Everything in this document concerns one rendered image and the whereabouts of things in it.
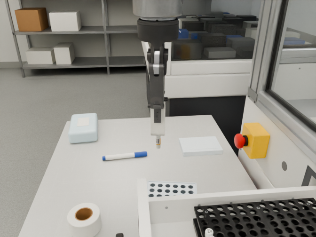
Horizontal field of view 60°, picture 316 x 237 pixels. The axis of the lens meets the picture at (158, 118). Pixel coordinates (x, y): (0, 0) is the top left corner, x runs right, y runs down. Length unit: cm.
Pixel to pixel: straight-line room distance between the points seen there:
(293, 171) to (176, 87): 64
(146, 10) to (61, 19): 363
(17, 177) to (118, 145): 138
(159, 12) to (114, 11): 398
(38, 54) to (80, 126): 343
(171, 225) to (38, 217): 33
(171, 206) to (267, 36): 47
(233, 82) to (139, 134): 48
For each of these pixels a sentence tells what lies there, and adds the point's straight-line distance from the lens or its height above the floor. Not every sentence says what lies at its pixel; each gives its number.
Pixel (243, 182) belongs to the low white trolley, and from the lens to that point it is 81.
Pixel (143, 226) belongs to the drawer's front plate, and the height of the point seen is 93.
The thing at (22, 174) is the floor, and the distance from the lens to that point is 224.
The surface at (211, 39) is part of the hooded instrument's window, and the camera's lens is 115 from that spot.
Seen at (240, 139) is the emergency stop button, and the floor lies 89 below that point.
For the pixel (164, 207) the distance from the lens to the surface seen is 54.
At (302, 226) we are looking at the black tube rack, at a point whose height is 90.
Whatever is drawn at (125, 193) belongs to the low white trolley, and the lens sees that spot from 74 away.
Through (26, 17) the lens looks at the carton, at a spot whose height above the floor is 80.
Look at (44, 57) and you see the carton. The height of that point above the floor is 25.
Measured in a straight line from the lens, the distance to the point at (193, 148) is 88.
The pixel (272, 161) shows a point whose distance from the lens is 74.
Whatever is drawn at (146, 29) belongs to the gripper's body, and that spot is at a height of 118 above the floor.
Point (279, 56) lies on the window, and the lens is 74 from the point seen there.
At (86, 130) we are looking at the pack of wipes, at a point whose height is 80.
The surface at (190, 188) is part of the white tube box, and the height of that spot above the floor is 80.
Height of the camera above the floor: 126
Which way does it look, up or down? 27 degrees down
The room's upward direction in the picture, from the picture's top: straight up
